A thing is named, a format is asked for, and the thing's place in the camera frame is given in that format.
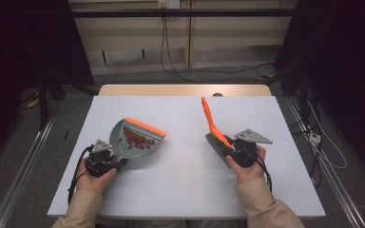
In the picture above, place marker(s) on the white wall socket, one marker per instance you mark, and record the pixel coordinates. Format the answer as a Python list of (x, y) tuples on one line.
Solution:
[(168, 3)]

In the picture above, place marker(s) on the black horizontal bar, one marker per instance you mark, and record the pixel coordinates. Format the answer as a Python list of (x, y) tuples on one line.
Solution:
[(202, 13)]

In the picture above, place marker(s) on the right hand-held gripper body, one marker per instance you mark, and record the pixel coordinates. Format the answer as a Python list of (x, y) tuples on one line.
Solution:
[(250, 136)]

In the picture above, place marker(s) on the white table board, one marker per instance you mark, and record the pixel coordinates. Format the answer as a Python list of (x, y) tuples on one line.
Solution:
[(183, 177)]

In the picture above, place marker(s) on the dark round table grommet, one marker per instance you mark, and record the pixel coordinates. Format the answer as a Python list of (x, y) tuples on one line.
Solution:
[(217, 94)]

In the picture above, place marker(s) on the black wall bracket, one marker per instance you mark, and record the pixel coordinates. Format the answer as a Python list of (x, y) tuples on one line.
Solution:
[(104, 57), (143, 53)]

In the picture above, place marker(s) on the scatter of dark red beans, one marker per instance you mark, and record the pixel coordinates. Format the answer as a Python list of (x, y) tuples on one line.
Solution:
[(136, 139)]

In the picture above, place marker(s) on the white power adapter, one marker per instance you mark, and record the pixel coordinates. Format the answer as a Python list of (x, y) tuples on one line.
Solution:
[(314, 138)]

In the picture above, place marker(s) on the person's right hand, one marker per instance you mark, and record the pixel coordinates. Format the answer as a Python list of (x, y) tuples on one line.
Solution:
[(250, 174)]

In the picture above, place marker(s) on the person's left hand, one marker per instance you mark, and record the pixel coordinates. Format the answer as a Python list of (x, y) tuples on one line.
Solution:
[(90, 183)]

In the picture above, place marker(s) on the aluminium floor rail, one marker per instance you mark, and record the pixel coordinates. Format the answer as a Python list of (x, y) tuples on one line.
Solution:
[(345, 199), (22, 177)]

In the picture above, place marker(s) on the black curtain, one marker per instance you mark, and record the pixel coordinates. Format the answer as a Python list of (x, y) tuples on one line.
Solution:
[(355, 63), (19, 47)]

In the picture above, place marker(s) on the yellow floor tape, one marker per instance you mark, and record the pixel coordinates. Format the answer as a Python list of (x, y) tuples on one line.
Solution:
[(33, 103)]

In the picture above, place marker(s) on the orange brush with grey bristles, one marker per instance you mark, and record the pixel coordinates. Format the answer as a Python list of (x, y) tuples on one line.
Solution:
[(209, 117)]

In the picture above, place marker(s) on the black metal stand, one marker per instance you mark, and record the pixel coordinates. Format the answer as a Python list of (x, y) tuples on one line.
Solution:
[(303, 95), (42, 104)]

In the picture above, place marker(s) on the grey dustpan with orange edge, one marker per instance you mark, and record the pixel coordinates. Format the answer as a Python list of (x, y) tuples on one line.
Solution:
[(117, 139)]

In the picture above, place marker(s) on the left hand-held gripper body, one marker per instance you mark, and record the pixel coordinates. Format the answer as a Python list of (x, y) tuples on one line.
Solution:
[(99, 158)]

